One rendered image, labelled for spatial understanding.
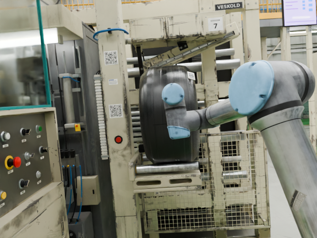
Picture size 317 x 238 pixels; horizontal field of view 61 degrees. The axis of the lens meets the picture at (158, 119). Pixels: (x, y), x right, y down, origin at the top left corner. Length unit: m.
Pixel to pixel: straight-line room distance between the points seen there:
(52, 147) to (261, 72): 1.08
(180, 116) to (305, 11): 4.76
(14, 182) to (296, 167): 0.97
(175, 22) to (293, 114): 1.29
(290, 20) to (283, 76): 4.74
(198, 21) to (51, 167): 1.20
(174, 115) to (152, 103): 0.37
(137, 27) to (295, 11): 3.97
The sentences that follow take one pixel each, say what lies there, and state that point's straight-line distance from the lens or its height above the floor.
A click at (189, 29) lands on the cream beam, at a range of 1.77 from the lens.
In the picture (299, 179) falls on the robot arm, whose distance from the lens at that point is 0.60.
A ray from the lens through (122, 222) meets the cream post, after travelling 1.65.
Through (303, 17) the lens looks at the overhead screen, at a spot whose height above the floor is 2.46.
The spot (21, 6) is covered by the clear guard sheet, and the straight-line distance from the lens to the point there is 1.35.
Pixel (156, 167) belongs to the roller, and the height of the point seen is 0.91.
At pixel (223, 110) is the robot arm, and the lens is 0.90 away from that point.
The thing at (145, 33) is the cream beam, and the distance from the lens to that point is 1.78.
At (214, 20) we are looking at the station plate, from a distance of 1.80.
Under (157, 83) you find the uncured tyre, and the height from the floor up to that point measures 1.34.
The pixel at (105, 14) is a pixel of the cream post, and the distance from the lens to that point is 1.57.
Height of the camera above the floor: 1.26
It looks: 4 degrees down
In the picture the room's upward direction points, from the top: 5 degrees counter-clockwise
